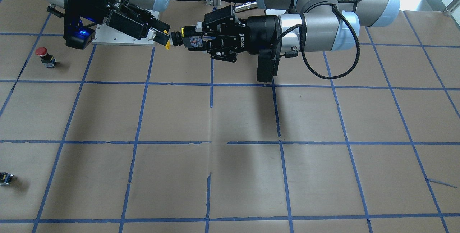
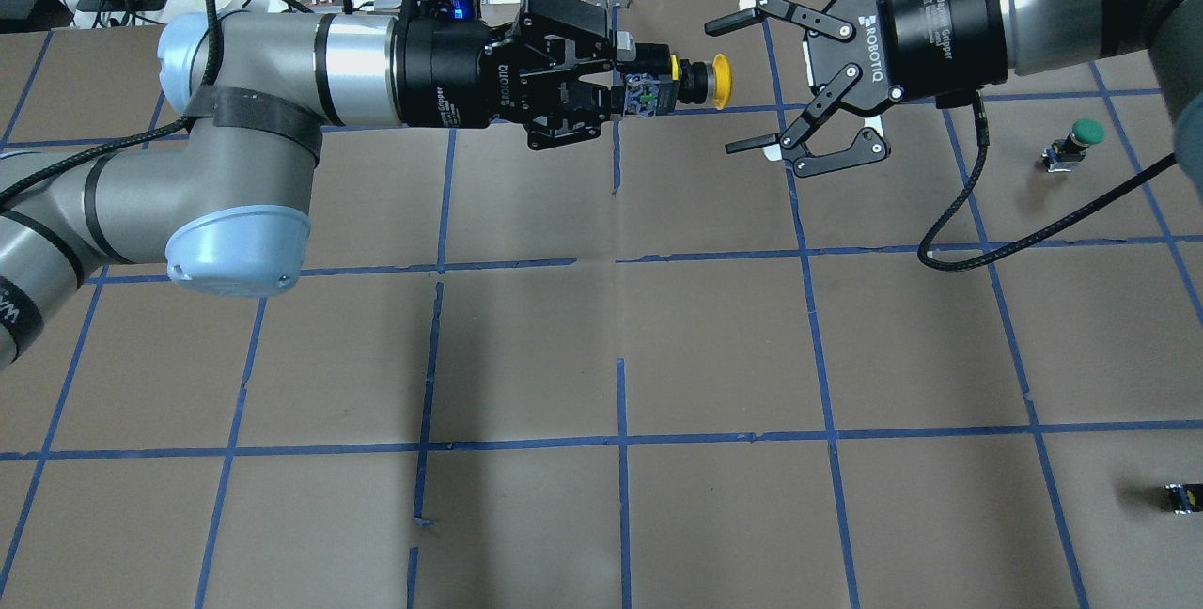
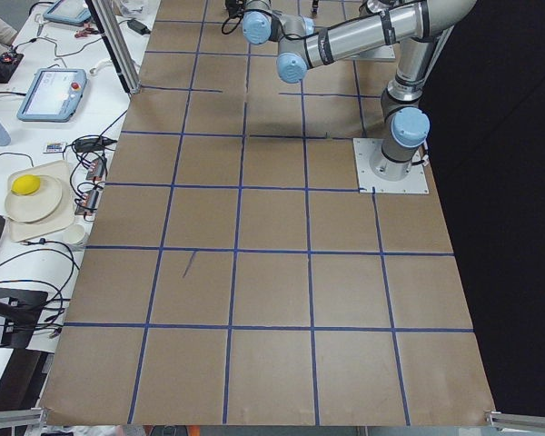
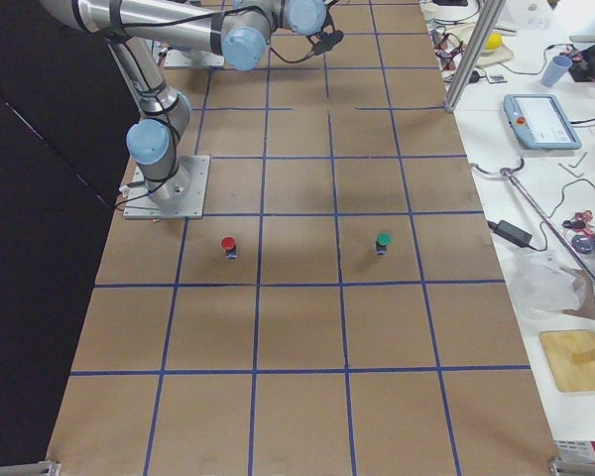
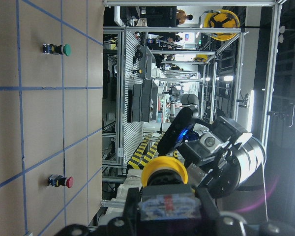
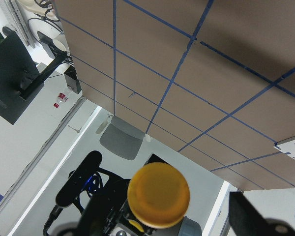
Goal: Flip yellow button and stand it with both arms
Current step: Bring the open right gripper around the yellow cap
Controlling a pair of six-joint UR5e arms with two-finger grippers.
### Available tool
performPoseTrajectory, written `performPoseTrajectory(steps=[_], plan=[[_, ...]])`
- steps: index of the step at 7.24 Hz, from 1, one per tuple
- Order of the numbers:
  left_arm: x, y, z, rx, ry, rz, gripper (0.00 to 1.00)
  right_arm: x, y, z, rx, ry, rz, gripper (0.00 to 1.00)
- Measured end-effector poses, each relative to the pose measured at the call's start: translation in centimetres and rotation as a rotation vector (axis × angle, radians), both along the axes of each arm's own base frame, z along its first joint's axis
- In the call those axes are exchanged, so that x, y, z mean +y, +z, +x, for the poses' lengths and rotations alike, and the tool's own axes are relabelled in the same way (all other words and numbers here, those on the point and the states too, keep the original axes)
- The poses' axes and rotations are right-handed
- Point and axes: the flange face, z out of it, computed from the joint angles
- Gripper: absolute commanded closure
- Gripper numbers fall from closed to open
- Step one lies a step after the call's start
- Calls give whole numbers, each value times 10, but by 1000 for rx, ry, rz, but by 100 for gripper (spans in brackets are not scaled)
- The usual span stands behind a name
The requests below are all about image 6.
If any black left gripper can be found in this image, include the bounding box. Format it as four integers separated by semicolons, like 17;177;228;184
73;168;138;236

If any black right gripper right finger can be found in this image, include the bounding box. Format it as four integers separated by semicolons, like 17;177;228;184
229;192;271;236

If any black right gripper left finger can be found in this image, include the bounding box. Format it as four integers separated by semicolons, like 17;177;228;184
77;194;126;236

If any yellow push button switch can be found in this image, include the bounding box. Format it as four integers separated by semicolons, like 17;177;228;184
127;162;190;229

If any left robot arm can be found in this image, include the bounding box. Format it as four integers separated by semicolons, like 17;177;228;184
74;162;202;236

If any black monitor stand base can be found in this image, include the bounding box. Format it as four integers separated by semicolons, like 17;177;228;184
20;31;68;100

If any black monitor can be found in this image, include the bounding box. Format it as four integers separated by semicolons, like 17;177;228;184
0;32;44;124

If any white paper cup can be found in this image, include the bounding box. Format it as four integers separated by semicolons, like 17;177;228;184
53;38;67;52

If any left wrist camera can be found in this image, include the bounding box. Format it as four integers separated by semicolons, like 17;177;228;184
56;150;102;208

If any aluminium frame post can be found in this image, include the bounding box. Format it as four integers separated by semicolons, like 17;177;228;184
0;0;35;48

